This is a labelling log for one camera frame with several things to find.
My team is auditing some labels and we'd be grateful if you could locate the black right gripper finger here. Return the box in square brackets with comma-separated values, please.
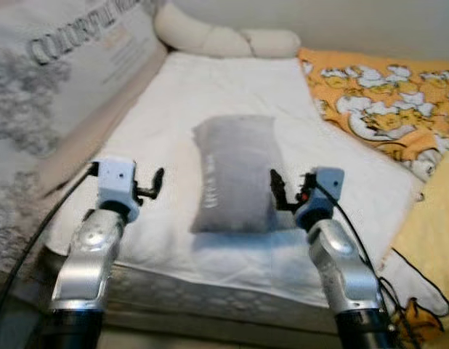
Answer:
[270, 169, 291, 213]

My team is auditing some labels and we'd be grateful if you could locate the grey rectangular pillow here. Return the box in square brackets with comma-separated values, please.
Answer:
[190, 114, 287, 235]

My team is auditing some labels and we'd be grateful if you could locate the white bed mattress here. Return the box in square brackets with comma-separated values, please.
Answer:
[36, 51, 426, 324]

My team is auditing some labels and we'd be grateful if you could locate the grey printed bed panel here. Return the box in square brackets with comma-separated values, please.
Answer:
[0, 0, 169, 273]

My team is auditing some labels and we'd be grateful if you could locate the beige bolster pillow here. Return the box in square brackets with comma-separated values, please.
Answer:
[153, 4, 302, 60]

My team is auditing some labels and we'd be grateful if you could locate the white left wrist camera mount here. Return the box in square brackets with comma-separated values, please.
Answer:
[96, 156, 138, 208]

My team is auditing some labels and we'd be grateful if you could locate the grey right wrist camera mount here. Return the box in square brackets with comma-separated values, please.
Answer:
[310, 167, 346, 212]

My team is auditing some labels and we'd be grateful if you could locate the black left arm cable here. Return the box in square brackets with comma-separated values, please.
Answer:
[0, 164, 100, 335]

